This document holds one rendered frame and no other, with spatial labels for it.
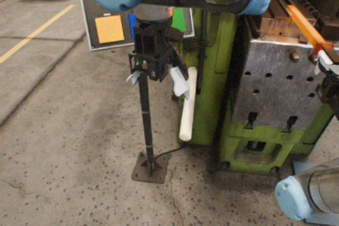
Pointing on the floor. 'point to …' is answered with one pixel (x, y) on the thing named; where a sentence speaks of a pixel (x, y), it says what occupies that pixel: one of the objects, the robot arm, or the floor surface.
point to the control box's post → (146, 117)
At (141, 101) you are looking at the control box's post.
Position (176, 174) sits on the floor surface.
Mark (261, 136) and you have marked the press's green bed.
